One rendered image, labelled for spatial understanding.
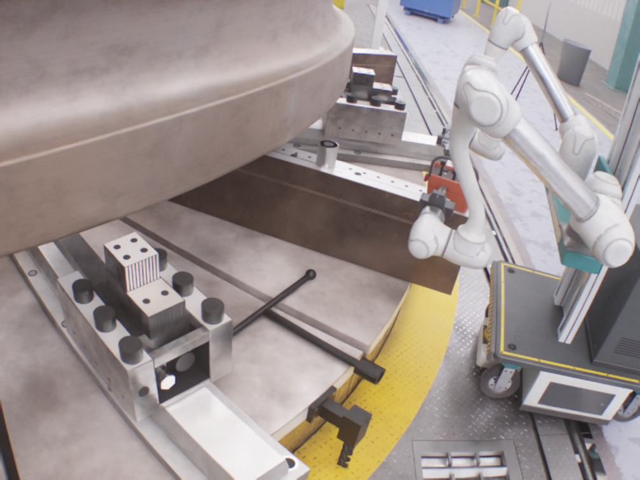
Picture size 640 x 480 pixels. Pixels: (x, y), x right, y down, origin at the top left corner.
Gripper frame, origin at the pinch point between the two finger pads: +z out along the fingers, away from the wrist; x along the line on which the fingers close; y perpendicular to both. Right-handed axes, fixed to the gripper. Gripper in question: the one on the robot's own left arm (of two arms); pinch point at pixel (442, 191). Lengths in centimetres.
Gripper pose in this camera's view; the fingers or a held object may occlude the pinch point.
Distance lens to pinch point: 213.1
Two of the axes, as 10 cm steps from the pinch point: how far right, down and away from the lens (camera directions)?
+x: 9.2, 3.0, -2.3
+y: -1.0, 7.8, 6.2
